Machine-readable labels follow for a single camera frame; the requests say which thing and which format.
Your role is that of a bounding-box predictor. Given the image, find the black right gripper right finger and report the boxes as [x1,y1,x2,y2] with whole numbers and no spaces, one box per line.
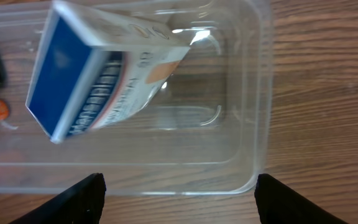
[254,174,346,224]

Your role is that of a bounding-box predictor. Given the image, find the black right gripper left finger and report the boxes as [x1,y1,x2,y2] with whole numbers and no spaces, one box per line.
[13,173,106,224]

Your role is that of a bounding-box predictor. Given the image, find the white and blue box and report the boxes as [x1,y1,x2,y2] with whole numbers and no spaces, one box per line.
[25,1,190,144]

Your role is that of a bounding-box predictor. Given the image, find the clear plastic container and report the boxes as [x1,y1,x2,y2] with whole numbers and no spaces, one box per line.
[0,0,272,195]

